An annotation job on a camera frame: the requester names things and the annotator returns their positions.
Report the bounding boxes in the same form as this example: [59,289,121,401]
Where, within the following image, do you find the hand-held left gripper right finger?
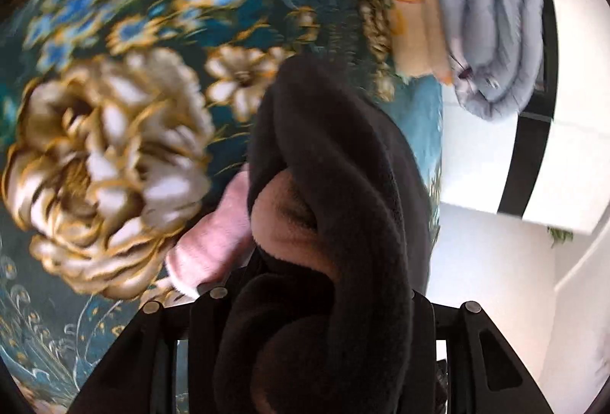
[411,289,541,414]

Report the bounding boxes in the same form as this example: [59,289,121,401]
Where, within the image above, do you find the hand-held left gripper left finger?
[69,285,239,414]

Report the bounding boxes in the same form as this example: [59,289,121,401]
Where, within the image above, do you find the pink fluffy garment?
[164,164,254,299]

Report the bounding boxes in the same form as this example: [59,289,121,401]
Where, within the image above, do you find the black fleece garment pink lining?
[213,56,437,414]

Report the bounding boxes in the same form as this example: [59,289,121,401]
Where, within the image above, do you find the small green plant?
[546,226,573,249]

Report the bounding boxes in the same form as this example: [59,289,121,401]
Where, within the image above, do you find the teal floral blanket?
[0,0,445,414]

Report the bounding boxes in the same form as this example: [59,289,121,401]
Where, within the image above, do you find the pink and cream folded cloth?
[372,0,459,84]

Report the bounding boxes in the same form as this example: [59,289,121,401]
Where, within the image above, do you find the grey quilted jacket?
[422,0,549,122]

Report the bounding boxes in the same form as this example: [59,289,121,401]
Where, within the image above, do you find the white cabinet with black frame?
[439,0,610,237]

